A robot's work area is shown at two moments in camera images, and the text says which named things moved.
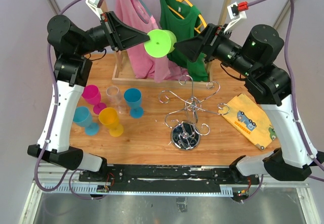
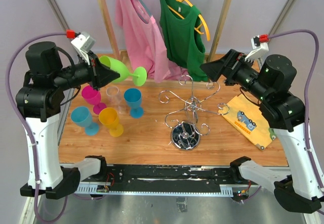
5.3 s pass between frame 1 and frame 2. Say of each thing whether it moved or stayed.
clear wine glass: stayed
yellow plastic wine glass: stayed
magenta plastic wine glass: stayed
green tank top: stayed
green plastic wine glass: moved
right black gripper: moved
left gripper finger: moved
